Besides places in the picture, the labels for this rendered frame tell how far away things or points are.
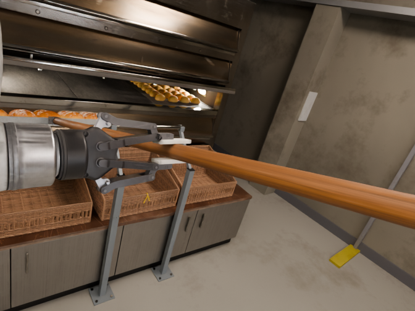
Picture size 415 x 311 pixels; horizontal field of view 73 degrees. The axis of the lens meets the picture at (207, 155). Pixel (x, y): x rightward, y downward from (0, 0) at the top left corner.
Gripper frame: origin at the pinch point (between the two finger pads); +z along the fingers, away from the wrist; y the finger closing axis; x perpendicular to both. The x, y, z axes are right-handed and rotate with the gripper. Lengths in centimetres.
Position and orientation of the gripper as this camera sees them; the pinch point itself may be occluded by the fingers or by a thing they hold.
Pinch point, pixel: (171, 150)
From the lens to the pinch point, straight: 54.5
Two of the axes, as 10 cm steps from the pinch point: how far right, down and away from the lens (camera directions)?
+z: 7.7, -0.4, 6.4
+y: -0.7, 9.9, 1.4
